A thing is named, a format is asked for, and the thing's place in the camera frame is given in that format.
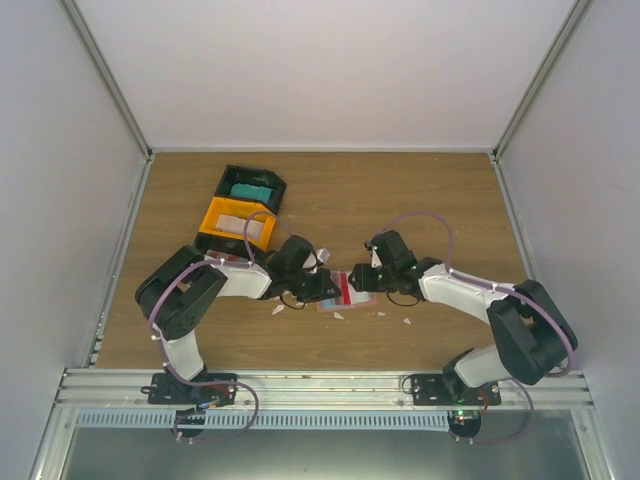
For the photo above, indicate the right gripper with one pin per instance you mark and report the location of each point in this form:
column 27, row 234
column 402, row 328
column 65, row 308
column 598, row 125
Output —
column 363, row 282

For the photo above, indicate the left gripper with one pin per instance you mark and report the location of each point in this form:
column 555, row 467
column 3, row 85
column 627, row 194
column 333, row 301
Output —
column 320, row 292

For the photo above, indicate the red credit card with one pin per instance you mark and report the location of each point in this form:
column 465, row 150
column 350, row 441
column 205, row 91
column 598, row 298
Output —
column 345, row 298

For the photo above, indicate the yellow bin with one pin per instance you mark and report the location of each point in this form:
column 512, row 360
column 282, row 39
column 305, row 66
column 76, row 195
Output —
column 243, row 209

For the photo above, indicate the black bin with red cards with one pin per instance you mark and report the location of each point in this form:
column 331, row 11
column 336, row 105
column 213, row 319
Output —
column 232, row 244

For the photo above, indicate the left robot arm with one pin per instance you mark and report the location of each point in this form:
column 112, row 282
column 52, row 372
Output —
column 175, row 298

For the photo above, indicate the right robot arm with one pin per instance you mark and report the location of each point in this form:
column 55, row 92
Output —
column 531, row 336

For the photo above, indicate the teal cards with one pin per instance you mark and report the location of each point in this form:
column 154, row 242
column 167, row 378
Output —
column 251, row 192

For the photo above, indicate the red and white cards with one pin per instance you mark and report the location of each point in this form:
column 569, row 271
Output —
column 225, row 256

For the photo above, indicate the pale pink cards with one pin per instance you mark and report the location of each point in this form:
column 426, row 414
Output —
column 235, row 225

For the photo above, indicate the black bin with teal cards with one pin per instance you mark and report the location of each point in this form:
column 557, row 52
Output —
column 248, row 175

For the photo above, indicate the white debris pile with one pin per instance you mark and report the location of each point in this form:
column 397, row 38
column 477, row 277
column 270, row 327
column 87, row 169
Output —
column 283, row 305

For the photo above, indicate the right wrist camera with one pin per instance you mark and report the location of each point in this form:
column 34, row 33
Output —
column 375, row 261

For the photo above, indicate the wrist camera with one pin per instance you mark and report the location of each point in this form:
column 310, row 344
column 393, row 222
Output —
column 375, row 261
column 317, row 259

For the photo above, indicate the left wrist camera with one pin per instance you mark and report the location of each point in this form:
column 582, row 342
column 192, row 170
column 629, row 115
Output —
column 317, row 259

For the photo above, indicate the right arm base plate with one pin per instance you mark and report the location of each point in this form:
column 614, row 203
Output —
column 435, row 389

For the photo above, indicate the aluminium mounting rail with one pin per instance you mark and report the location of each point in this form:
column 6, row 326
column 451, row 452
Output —
column 300, row 390

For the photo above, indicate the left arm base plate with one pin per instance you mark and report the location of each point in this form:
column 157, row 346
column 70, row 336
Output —
column 165, row 389

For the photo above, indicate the grey slotted cable duct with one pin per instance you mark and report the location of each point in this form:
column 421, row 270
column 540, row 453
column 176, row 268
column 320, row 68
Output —
column 268, row 420

